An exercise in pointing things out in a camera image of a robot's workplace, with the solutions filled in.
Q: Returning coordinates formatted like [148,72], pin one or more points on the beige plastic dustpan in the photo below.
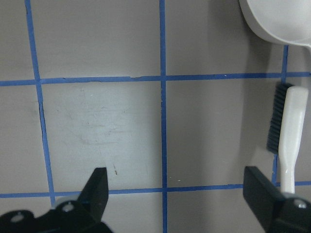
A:
[286,22]

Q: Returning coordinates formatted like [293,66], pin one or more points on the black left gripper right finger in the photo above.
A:
[276,211]

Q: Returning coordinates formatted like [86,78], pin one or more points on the white hand brush black bristles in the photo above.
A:
[285,132]

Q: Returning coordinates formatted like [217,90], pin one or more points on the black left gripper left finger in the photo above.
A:
[80,215]

